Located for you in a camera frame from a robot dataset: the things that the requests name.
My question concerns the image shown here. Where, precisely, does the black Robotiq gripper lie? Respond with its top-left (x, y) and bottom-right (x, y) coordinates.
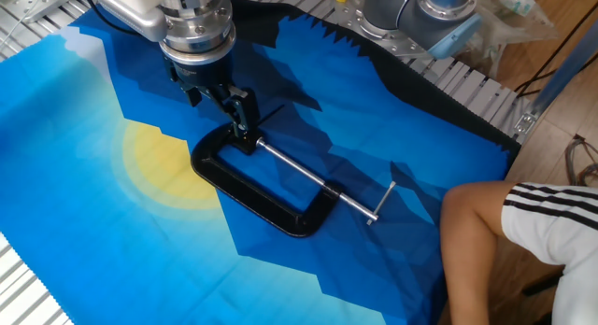
top-left (162, 48), bottom-right (262, 140)

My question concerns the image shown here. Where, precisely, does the thin black clock hand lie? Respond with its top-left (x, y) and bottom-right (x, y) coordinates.
top-left (256, 104), bottom-right (286, 128)

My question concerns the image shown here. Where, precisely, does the black metal C-clamp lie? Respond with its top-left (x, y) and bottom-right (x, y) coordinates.
top-left (190, 122), bottom-right (398, 239)

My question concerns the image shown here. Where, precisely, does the blue mountain print cloth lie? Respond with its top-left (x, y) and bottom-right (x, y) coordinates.
top-left (0, 0), bottom-right (522, 325)

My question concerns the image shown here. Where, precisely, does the silver mounting plate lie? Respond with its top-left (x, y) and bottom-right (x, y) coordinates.
top-left (0, 0), bottom-right (81, 24)

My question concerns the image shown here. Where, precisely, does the person's bare leg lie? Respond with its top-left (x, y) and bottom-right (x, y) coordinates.
top-left (438, 180), bottom-right (520, 325)

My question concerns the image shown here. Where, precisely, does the clear plastic bag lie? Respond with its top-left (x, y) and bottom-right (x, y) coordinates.
top-left (460, 0), bottom-right (560, 53)

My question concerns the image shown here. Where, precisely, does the black cable on floor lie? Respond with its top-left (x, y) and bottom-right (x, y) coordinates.
top-left (513, 1), bottom-right (598, 98)

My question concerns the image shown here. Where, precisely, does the aluminium frame bar with bracket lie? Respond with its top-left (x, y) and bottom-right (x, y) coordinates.
top-left (512, 17), bottom-right (598, 140)

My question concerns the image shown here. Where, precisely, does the grey cable bundle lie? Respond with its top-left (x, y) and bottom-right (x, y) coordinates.
top-left (563, 134), bottom-right (598, 188)

